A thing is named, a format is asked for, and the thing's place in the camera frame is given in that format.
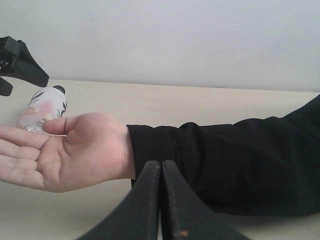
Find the pink peach drink bottle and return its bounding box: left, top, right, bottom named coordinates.
left=12, top=85, right=68, bottom=134

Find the person's open bare hand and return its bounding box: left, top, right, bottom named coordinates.
left=0, top=112, right=136, bottom=193

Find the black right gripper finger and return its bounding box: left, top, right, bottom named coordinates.
left=0, top=77, right=13, bottom=97
left=79, top=161, right=161, bottom=240
left=4, top=36, right=49, bottom=88
left=161, top=160, right=248, bottom=240

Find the black sleeved forearm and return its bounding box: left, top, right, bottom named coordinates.
left=128, top=97, right=320, bottom=216

